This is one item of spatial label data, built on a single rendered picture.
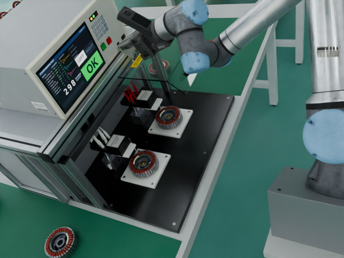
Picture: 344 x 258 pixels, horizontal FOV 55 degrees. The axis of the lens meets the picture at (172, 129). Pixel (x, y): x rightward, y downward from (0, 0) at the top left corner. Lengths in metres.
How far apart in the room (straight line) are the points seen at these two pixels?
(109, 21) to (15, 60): 0.36
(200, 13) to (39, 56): 0.46
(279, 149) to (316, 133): 1.47
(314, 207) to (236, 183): 1.24
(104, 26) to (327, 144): 0.82
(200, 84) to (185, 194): 0.60
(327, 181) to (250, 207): 1.13
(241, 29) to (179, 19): 0.18
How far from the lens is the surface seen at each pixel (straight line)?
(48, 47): 1.04
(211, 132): 1.31
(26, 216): 1.46
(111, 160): 1.30
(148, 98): 1.32
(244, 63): 1.63
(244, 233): 1.92
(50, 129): 1.10
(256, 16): 0.97
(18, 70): 1.04
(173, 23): 0.95
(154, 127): 1.39
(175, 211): 1.15
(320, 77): 0.76
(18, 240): 1.42
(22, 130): 1.17
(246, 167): 2.13
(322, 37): 0.77
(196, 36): 0.91
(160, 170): 1.24
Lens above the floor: 1.75
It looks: 45 degrees down
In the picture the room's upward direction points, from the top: 22 degrees counter-clockwise
